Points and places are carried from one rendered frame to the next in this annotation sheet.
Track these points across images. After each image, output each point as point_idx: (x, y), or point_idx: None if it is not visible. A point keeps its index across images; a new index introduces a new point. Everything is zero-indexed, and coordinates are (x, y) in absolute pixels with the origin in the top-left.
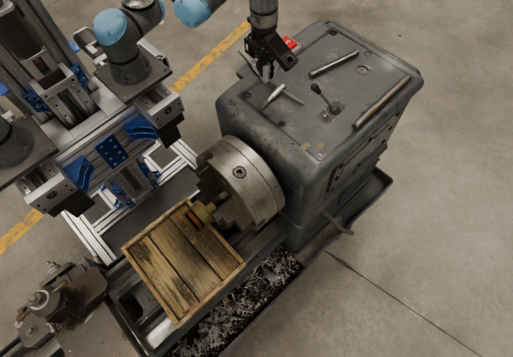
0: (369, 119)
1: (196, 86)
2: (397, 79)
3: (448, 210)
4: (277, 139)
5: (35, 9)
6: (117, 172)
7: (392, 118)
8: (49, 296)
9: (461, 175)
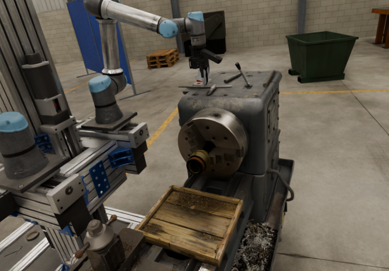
0: (269, 83)
1: (124, 186)
2: (268, 74)
3: (334, 193)
4: (228, 99)
5: (53, 76)
6: (101, 202)
7: (277, 94)
8: (105, 225)
9: (325, 173)
